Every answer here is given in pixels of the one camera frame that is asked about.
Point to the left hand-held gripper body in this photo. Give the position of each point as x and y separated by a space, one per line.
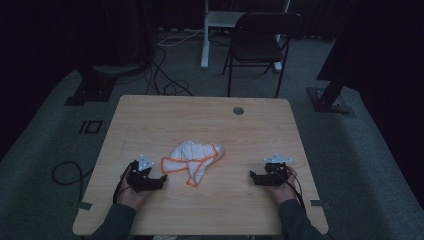
140 180

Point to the black stand with base plate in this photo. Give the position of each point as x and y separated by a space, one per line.
328 100
91 90

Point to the person's right hand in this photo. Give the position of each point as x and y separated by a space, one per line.
284 192

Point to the black folding chair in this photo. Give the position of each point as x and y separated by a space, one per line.
258 43

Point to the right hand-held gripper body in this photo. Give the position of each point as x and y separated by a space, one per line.
276 175

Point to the grey tape strip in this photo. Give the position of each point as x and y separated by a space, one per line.
85 206
319 203

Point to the round grey table grommet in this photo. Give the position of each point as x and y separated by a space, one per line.
238 110

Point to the white cloth with orange edging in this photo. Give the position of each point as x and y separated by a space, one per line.
195 159

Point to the person's left hand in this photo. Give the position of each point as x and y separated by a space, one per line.
130 197

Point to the grey round stand base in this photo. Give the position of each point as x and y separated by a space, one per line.
115 69

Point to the white desk frame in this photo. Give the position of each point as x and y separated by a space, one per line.
205 40

